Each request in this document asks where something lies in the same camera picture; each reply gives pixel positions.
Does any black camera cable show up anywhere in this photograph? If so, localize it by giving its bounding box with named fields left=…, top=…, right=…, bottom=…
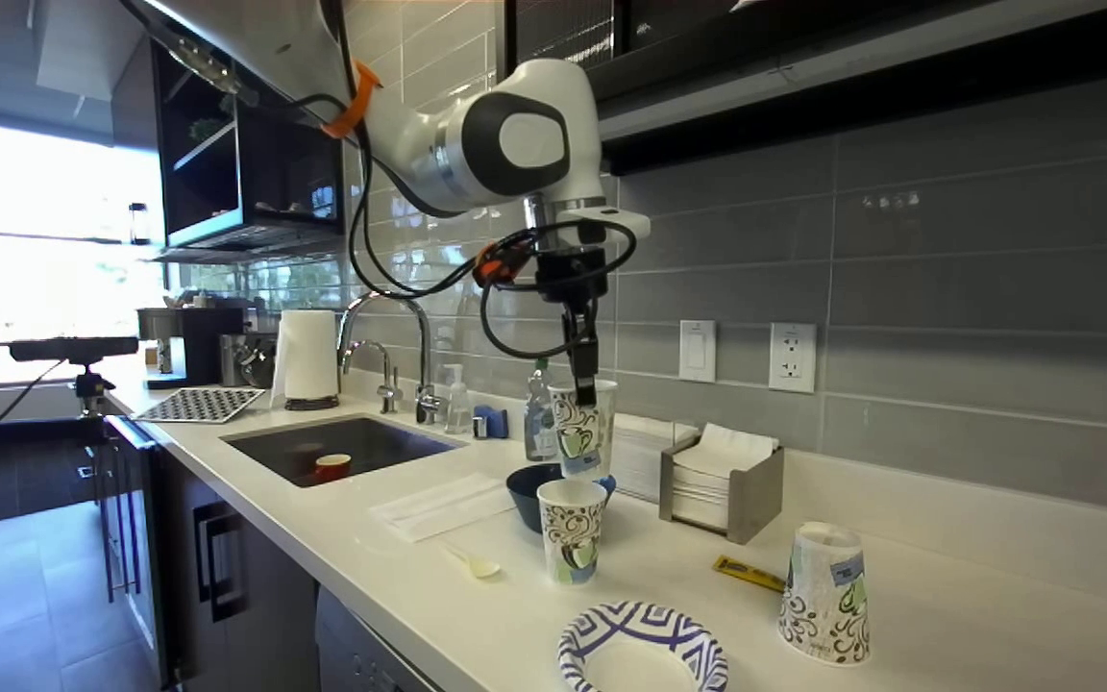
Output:
left=288, top=90, right=642, bottom=370

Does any blue patterned paper plate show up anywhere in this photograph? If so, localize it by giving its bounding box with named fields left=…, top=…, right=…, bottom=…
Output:
left=552, top=595, right=734, bottom=692

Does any yellow packet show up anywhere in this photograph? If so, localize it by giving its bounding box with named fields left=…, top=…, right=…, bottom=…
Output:
left=712, top=554, right=787, bottom=595

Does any wrist camera with orange mount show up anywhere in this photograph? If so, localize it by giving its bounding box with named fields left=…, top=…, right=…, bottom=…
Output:
left=471, top=243, right=544, bottom=291

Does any black cabinet handle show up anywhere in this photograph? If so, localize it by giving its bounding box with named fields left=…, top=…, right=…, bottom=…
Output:
left=188, top=495, right=254, bottom=626

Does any white wall outlet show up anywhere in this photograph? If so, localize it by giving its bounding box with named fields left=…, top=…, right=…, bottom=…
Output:
left=675, top=316, right=719, bottom=386
left=765, top=318, right=822, bottom=398

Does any black tripod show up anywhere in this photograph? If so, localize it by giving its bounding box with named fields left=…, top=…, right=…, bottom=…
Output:
left=0, top=361, right=133, bottom=608

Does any upside-down patterned paper cup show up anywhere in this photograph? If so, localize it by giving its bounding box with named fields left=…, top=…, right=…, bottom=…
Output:
left=775, top=521, right=872, bottom=668

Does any blue bowl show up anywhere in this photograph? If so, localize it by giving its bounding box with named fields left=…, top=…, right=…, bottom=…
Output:
left=505, top=463, right=621, bottom=536

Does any large bright window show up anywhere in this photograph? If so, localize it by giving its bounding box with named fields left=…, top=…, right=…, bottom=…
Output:
left=0, top=112, right=164, bottom=387

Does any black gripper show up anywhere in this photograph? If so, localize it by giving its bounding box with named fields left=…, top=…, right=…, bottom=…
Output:
left=537, top=243, right=617, bottom=411

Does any black wall cabinet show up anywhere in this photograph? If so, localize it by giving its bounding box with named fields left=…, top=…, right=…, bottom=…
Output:
left=500, top=0, right=1107, bottom=179

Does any yellow sponge piece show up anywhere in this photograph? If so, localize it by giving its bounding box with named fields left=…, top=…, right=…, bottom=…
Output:
left=450, top=543, right=506, bottom=586

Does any black open shelf unit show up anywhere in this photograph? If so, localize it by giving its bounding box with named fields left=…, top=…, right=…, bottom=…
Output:
left=145, top=36, right=350, bottom=267

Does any white paper sheet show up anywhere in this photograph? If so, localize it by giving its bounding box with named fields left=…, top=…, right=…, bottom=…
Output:
left=368, top=470, right=523, bottom=548

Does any clear dish soap bottle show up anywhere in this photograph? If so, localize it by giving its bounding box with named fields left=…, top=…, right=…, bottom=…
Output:
left=517, top=361, right=562, bottom=470

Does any clear soap dispenser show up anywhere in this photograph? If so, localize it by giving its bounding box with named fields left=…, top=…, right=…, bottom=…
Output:
left=433, top=361, right=471, bottom=440

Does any small chrome tap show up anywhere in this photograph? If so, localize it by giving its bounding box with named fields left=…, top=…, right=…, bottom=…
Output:
left=346, top=336, right=405, bottom=414

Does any dark base cabinet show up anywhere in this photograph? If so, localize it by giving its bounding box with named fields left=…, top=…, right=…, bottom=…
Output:
left=105, top=421, right=452, bottom=692

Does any black camera bar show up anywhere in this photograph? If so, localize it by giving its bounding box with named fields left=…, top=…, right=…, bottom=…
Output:
left=6, top=336, right=141, bottom=370

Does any black coffee machine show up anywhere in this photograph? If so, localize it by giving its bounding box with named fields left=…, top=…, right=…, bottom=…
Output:
left=133, top=299, right=277, bottom=393

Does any steel kitchen sink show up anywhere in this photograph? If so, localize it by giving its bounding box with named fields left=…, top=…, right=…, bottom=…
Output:
left=219, top=414, right=462, bottom=494

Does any white paper towel roll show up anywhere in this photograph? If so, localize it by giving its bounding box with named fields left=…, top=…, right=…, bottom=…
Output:
left=273, top=307, right=342, bottom=411

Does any tall chrome faucet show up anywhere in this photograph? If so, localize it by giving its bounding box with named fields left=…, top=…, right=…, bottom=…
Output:
left=336, top=290, right=447, bottom=431

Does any grey drying mat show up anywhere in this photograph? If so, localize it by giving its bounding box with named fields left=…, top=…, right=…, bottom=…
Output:
left=133, top=386, right=277, bottom=431

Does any orange strap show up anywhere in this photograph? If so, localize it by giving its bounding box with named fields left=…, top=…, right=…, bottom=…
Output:
left=318, top=62, right=388, bottom=145

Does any small red cup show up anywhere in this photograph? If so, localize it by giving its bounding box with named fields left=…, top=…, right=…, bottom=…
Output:
left=312, top=452, right=356, bottom=486

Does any grey napkin holder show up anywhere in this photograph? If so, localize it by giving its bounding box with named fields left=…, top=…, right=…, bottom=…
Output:
left=656, top=440, right=787, bottom=548

